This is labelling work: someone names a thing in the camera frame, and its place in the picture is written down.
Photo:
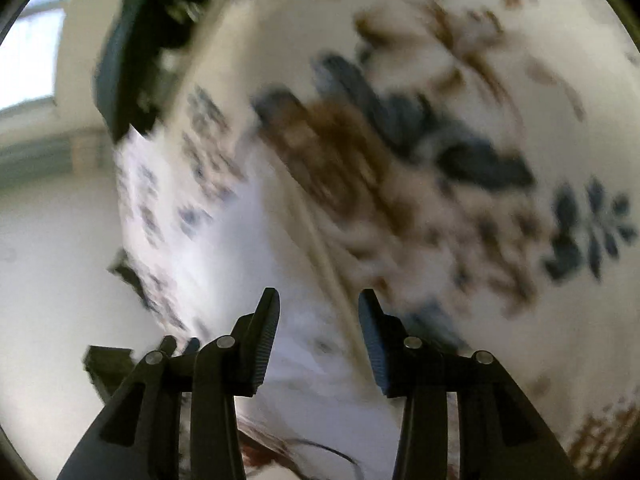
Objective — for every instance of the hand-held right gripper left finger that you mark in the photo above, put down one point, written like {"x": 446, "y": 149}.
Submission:
{"x": 264, "y": 340}

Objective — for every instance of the white garment with blue print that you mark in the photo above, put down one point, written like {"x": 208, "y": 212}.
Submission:
{"x": 225, "y": 260}

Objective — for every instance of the floral printed bedsheet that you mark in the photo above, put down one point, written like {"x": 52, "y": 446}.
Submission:
{"x": 550, "y": 110}

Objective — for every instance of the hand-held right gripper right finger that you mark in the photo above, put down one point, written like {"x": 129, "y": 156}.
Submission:
{"x": 374, "y": 345}

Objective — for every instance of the window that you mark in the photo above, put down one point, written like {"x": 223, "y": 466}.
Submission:
{"x": 30, "y": 50}

